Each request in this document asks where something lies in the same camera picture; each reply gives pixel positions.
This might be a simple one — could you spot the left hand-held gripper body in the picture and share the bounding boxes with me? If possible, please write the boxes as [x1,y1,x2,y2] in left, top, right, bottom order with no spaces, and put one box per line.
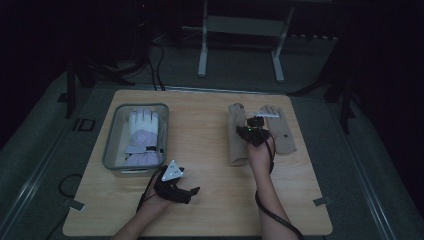
[153,159,193,205]

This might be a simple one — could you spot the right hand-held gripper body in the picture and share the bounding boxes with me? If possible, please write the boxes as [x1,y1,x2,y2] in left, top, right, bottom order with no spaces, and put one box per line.
[245,112,280,147]

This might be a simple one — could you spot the purple and white glove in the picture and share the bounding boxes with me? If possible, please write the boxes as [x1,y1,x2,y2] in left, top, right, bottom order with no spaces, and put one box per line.
[124,106,165,167]

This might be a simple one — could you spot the grey plastic bin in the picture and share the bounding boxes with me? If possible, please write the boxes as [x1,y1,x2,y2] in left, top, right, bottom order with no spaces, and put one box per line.
[101,102,170,177]

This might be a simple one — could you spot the person's right hand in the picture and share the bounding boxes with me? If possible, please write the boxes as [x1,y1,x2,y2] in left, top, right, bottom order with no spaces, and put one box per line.
[246,134,277,178]

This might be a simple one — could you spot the person's left hand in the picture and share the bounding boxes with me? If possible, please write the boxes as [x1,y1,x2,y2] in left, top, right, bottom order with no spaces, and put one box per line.
[138,184,174,218]

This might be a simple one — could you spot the white metal stand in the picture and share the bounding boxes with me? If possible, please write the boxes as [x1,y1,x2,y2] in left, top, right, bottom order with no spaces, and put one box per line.
[181,0,296,84]

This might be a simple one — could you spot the grey tape piece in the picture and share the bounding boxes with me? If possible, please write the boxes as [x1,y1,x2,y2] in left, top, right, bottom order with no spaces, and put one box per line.
[62,198,87,213]
[312,196,333,207]

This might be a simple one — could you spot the black tripod stand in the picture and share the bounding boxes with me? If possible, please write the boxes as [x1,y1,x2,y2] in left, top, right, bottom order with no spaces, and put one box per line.
[56,19,149,119]

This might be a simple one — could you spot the left hand-held gripper cable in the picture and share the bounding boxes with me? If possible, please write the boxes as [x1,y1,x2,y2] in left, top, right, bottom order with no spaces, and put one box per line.
[135,165,168,214]

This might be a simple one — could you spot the black floor cables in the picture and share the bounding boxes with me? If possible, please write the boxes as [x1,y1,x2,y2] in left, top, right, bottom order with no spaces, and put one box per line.
[146,39,168,92]

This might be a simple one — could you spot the black looped cable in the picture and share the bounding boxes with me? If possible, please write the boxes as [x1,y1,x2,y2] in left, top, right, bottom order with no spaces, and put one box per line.
[57,173,84,199]

